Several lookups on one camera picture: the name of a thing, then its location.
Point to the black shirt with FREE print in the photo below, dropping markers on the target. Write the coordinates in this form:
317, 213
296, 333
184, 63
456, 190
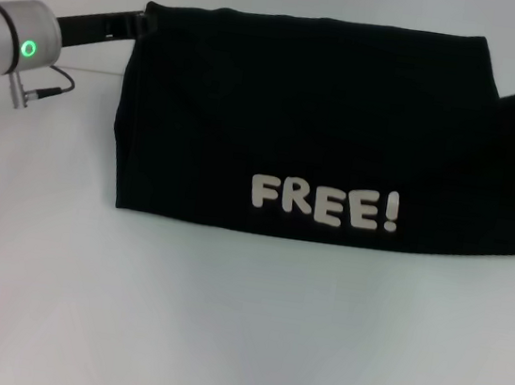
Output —
318, 124

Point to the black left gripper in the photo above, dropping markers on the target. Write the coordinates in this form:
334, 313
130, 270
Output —
94, 28

